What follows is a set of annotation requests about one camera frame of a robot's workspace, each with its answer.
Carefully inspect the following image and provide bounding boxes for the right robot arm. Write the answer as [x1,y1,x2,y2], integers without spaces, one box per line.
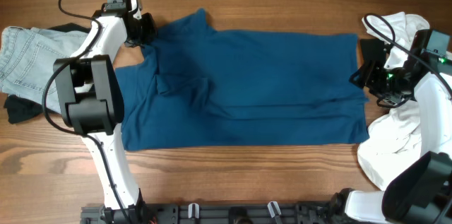
[325,30,451,223]

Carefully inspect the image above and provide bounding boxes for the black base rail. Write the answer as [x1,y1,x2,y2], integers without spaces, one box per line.
[80,201,340,224]

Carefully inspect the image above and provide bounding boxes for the blue polo shirt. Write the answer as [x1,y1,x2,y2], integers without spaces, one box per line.
[116,10,369,151]

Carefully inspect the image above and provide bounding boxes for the white crumpled shirt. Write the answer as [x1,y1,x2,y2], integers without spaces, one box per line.
[357,13,432,191]

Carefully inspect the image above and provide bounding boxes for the light blue folded jeans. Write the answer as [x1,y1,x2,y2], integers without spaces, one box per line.
[0,25,89,114]

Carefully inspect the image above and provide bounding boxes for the black garment right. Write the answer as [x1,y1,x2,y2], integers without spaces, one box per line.
[359,39,386,65]

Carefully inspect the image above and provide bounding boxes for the black folded garment left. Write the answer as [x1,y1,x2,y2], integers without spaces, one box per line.
[3,22,91,125]

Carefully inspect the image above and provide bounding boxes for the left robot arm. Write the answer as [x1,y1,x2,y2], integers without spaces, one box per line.
[45,0,157,223]

